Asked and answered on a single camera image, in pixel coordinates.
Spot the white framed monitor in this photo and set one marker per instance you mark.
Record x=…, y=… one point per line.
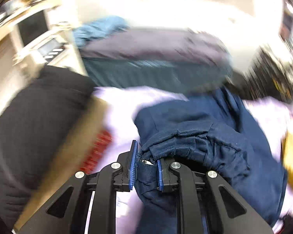
x=28, y=29

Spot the white appliance with display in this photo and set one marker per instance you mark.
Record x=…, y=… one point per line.
x=54, y=49

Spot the navy blue padded jacket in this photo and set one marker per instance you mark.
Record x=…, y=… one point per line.
x=214, y=131

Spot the red floral folded cloth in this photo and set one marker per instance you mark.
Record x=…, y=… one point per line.
x=97, y=149

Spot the purple floral bed sheet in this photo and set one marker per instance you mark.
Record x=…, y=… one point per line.
x=273, y=117

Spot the light blue crumpled cloth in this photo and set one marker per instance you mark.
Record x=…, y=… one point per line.
x=98, y=29

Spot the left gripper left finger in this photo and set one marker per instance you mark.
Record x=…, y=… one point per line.
x=86, y=203

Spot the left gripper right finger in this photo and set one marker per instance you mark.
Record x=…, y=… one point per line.
x=206, y=203

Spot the grey blanket on bed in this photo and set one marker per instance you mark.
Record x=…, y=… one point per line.
x=158, y=44

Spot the black quilted folded garment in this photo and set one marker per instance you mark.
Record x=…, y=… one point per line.
x=32, y=128

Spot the tan folded garment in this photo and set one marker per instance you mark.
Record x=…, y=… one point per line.
x=68, y=158

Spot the black metal wire rack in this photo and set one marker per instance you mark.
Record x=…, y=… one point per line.
x=270, y=76

